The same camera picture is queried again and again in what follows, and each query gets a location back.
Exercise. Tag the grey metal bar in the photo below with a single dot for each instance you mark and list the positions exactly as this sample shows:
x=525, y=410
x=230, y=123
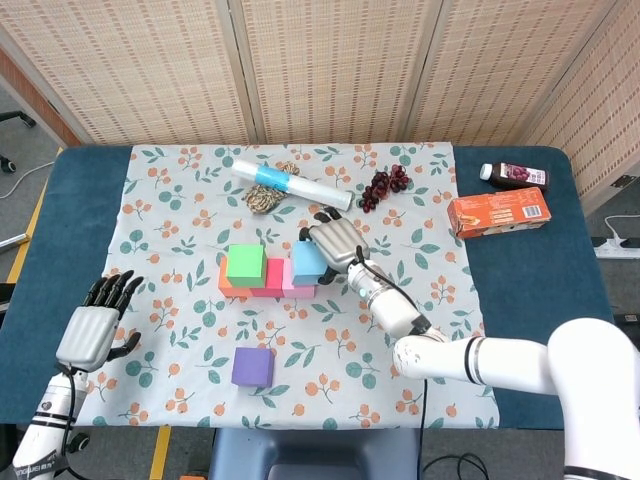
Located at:
x=12, y=241

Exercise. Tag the black equipment box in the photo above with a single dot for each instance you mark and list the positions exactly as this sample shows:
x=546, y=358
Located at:
x=631, y=320

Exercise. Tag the black office chair base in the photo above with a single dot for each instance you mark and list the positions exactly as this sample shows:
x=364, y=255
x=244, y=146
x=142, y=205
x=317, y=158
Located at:
x=17, y=117

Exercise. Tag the clear film roll blue label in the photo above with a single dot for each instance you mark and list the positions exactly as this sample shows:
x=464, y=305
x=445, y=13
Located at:
x=300, y=186

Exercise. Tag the pink cube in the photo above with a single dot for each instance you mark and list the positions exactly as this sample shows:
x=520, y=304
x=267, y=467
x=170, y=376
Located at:
x=300, y=292

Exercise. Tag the floral tablecloth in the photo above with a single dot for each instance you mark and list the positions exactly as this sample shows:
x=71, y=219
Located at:
x=350, y=350

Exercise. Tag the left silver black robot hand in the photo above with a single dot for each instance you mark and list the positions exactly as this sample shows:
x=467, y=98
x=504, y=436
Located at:
x=87, y=337

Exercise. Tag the white power strip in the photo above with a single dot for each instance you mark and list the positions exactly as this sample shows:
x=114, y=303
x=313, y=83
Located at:
x=617, y=248

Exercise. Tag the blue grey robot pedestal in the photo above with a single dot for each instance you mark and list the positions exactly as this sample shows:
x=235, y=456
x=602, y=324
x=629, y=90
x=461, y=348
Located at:
x=320, y=450

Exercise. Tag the red cube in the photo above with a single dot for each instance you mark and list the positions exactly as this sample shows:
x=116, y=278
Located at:
x=275, y=277

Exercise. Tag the dark purple grape bunch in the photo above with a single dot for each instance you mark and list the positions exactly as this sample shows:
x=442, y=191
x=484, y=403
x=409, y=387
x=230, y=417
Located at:
x=380, y=187

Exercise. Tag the green cube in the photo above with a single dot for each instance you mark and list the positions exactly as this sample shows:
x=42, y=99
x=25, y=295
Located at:
x=245, y=265

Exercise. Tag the orange carton box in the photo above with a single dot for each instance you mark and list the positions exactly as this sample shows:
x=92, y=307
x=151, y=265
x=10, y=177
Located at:
x=500, y=214

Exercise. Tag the purple cube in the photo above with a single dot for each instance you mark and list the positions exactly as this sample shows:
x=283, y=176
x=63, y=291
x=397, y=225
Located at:
x=252, y=367

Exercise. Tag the dark teal table cover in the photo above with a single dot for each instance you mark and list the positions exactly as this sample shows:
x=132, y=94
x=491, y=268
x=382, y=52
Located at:
x=525, y=275

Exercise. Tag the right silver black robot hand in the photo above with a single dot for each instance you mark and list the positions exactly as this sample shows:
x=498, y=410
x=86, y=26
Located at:
x=340, y=245

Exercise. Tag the light blue cube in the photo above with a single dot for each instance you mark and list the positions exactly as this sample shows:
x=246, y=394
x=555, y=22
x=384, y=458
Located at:
x=307, y=265

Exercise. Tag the grape juice bottle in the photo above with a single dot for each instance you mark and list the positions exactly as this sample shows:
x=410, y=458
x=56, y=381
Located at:
x=515, y=175

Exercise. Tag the orange cube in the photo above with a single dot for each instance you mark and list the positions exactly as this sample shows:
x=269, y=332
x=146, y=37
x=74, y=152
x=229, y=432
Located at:
x=235, y=293

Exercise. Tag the woven bamboo screen panel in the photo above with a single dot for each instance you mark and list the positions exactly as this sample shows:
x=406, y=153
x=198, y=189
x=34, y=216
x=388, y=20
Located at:
x=605, y=120
x=335, y=65
x=125, y=65
x=500, y=65

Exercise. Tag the black chair base with caster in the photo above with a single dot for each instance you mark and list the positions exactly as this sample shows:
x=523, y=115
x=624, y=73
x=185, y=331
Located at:
x=80, y=442

